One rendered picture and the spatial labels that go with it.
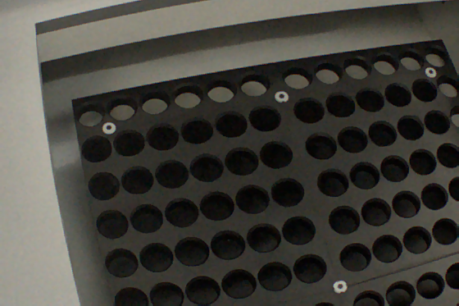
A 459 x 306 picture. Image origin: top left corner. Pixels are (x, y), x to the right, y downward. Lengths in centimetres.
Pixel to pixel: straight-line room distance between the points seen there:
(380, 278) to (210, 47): 19
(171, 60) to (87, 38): 11
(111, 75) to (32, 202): 18
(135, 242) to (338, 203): 8
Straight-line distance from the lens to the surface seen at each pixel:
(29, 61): 38
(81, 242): 46
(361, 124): 42
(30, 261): 33
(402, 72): 44
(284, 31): 53
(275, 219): 39
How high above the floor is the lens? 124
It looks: 56 degrees down
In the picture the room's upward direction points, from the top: 3 degrees clockwise
